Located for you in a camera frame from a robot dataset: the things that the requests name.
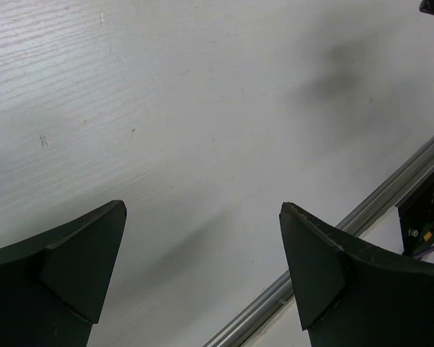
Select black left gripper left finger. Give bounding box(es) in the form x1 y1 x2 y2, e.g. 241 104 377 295
0 200 127 346

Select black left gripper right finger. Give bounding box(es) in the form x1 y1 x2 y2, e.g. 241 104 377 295
279 202 434 346

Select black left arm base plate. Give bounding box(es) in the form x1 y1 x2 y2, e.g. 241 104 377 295
398 176 434 257

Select aluminium table rail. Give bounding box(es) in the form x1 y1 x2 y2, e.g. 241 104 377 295
206 136 434 346

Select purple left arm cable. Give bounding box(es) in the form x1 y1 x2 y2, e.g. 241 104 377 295
414 241 434 260

